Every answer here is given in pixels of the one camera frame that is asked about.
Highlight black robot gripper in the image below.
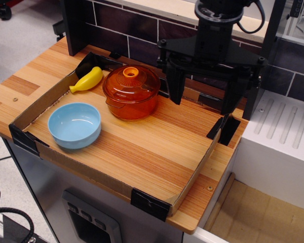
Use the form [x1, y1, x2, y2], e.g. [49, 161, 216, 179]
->
[158, 14, 268, 114]

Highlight orange transparent pot lid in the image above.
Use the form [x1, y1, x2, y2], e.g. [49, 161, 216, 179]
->
[103, 65, 161, 102]

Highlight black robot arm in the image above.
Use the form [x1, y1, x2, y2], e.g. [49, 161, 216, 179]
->
[157, 1, 268, 115]

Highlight orange transparent plastic pot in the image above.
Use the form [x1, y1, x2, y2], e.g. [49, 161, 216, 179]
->
[102, 76, 161, 120]

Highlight cardboard fence with black tape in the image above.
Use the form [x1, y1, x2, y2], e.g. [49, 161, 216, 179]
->
[9, 53, 248, 226]

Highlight white toy sink drainboard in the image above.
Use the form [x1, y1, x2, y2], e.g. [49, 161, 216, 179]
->
[233, 91, 304, 209]

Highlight yellow plastic toy banana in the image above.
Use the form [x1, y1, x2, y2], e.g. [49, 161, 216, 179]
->
[69, 66, 103, 93]

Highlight light blue plastic bowl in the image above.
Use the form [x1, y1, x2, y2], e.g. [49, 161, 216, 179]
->
[48, 102, 101, 149]

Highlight grey toy oven front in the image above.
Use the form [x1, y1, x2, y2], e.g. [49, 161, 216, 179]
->
[62, 190, 122, 242]

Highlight black caster wheel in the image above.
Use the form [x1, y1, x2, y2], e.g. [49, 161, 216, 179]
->
[0, 0, 12, 20]

